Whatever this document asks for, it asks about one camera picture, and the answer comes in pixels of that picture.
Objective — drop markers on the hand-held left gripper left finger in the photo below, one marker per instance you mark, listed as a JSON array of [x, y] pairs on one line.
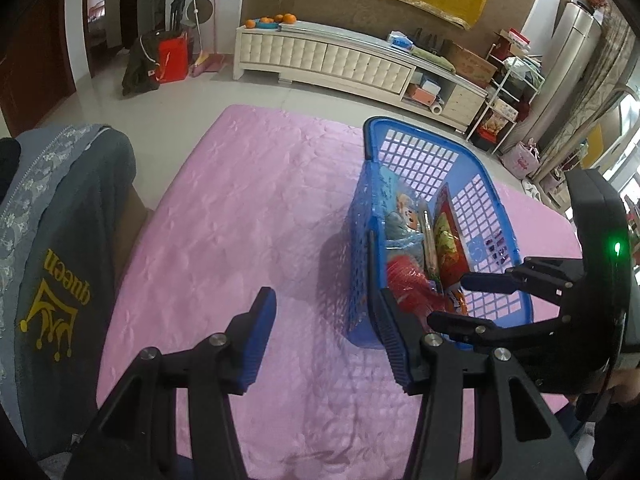
[[257, 340]]

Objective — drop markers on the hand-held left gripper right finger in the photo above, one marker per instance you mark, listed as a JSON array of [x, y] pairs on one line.
[[397, 347]]

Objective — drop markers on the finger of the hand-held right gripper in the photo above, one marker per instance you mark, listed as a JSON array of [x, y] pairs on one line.
[[490, 283], [465, 327]]

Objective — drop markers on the orange snack bar packet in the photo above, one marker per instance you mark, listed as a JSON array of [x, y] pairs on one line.
[[455, 300]]

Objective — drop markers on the green snack packet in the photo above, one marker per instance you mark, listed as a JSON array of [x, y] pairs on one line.
[[447, 245]]

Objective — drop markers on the red snack packet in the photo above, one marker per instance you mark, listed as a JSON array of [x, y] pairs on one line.
[[410, 280]]

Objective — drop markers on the white biscuit packet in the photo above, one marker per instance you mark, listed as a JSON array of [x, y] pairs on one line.
[[428, 242]]

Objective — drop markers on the blue plastic basket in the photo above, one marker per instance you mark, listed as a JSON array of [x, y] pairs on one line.
[[365, 240]]

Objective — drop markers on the person's right hand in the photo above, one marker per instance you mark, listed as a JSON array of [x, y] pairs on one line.
[[626, 382]]

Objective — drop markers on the white slippers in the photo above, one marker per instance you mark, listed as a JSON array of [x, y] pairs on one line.
[[531, 191]]

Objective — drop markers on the pink bag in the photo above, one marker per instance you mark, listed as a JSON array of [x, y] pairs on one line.
[[521, 160]]

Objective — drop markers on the pink quilted tablecloth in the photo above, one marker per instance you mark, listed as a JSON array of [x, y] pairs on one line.
[[250, 200]]

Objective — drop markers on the cartoon print box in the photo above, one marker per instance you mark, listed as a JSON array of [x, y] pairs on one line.
[[494, 124]]

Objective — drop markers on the white paper roll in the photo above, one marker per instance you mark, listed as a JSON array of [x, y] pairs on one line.
[[437, 108]]

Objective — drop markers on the patterned curtain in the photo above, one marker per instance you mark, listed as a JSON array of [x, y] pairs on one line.
[[600, 100]]

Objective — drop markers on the white shelf rack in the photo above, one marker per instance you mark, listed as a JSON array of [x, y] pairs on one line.
[[510, 95]]

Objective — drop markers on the orange box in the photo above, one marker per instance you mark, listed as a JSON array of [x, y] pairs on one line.
[[424, 95]]

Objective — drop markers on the tower air conditioner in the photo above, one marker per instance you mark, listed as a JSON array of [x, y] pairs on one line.
[[562, 80]]

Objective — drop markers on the grey chair cover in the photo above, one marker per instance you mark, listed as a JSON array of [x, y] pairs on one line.
[[65, 240]]

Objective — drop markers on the cardboard box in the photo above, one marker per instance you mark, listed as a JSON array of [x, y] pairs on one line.
[[472, 64]]

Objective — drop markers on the green folded cloth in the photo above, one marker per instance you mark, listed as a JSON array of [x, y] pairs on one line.
[[432, 59]]

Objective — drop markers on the red white box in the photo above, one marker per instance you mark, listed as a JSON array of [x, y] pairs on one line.
[[518, 37]]

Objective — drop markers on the black bottles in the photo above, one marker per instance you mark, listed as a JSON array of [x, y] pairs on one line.
[[427, 39]]

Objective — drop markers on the blue tissue box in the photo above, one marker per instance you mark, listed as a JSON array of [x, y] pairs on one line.
[[399, 40]]

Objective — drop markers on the cream tv cabinet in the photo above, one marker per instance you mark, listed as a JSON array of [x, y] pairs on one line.
[[325, 57]]

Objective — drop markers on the pink broom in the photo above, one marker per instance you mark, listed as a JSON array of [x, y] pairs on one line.
[[207, 62]]

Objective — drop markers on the red bag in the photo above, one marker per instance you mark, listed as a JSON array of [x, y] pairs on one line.
[[172, 60]]

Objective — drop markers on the black bag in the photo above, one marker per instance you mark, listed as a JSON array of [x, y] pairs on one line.
[[140, 67]]

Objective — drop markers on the white pole with round disc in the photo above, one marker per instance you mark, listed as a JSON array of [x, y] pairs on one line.
[[197, 8]]

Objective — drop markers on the brown wooden door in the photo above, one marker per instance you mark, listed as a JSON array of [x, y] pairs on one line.
[[35, 45]]

